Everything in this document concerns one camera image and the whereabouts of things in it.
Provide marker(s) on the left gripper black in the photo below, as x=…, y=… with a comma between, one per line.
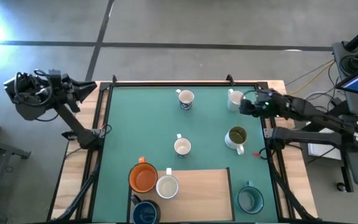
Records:
x=62, y=90

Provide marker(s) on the white mug teal lattice pattern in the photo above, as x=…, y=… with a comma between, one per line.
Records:
x=236, y=99

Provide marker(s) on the white lettered mug olive inside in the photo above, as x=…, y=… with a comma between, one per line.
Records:
x=237, y=135

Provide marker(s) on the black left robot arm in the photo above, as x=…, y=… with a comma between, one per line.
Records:
x=76, y=130

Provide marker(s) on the grey equipment cart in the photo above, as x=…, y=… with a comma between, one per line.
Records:
x=337, y=49

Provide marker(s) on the raised wooden shelf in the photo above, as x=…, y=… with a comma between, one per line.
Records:
x=204, y=193

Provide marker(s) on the teal glass mug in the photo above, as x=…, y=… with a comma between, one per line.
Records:
x=250, y=200

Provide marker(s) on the white mug dark blue motif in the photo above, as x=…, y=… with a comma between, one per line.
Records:
x=186, y=98

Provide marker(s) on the plain cream mug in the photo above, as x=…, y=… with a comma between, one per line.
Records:
x=167, y=186

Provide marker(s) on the black diagonal strut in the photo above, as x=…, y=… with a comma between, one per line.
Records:
x=339, y=107

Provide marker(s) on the blue leaf print mug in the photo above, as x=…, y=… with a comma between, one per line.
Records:
x=182, y=145

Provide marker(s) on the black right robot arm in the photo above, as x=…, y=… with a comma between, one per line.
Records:
x=306, y=137

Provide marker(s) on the orange mug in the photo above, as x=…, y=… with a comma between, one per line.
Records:
x=143, y=178

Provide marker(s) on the small red connector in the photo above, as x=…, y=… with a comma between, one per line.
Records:
x=256, y=154

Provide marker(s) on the grey metal stand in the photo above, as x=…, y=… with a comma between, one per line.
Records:
x=2, y=152

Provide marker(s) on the black caster wheel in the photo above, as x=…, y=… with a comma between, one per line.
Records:
x=341, y=186

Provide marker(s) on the green table mat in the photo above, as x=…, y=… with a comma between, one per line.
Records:
x=148, y=124

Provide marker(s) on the dark navy round mug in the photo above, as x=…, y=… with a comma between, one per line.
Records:
x=145, y=213

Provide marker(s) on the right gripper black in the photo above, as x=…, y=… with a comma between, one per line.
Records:
x=266, y=107

